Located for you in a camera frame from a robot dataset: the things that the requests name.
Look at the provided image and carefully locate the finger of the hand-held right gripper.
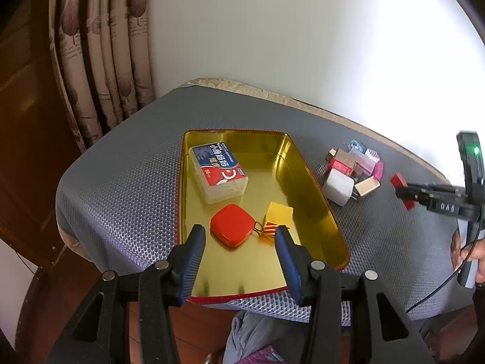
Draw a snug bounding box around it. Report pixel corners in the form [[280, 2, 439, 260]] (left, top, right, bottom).
[[396, 187, 430, 210], [407, 183, 461, 195]]

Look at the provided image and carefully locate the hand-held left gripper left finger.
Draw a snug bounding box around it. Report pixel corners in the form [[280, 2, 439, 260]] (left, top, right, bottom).
[[45, 224, 207, 364]]

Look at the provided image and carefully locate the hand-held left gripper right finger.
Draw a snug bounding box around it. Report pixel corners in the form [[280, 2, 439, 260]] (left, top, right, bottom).
[[273, 225, 436, 364]]

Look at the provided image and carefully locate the red block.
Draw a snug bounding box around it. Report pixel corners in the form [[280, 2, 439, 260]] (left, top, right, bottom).
[[390, 173, 416, 211]]

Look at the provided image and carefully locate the gold tin tray red rim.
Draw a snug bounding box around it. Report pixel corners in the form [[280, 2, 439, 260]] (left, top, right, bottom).
[[176, 130, 351, 304]]

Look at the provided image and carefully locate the person's right hand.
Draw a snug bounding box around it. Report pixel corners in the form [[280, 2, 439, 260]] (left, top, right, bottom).
[[450, 231, 485, 287]]

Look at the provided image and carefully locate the gold rectangular box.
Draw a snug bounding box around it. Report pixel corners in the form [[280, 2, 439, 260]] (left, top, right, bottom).
[[354, 177, 381, 199]]

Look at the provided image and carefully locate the yellow striped small box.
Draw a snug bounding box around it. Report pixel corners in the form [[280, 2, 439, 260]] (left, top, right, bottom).
[[259, 202, 295, 242]]

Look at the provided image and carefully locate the red square tin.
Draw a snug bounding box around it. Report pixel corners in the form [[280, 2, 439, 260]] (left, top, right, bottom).
[[210, 204, 255, 251]]

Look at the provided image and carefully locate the clear case with red insert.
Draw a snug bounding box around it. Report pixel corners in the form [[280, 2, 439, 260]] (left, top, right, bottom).
[[346, 148, 371, 178]]

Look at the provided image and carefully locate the grey cloth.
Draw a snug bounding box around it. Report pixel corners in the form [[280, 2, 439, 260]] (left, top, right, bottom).
[[222, 310, 316, 364]]

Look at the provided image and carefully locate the white charger plug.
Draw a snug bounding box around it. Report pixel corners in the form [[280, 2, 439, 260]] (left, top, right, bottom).
[[323, 169, 360, 207]]

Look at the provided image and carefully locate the dark red small box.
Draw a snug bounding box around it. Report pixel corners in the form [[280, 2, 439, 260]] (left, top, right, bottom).
[[328, 158, 355, 178]]

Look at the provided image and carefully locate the clear box blue red label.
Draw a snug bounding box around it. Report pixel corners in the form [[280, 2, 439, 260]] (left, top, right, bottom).
[[189, 142, 249, 204]]

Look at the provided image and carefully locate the pink patterned packet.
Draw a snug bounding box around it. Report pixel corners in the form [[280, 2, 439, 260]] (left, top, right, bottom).
[[242, 344, 286, 364]]

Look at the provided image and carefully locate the grey mesh mattress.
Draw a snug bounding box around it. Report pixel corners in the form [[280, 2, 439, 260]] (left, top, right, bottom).
[[55, 79, 479, 327]]

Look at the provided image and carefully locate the dark wooden cabinet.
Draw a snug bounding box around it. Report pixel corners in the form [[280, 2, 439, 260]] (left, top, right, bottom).
[[0, 0, 89, 271]]

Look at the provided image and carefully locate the beige patterned curtain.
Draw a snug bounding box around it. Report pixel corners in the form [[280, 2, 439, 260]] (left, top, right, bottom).
[[48, 0, 157, 154]]

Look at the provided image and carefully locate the black cable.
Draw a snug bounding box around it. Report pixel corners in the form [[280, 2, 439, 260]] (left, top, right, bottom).
[[405, 212, 485, 314]]

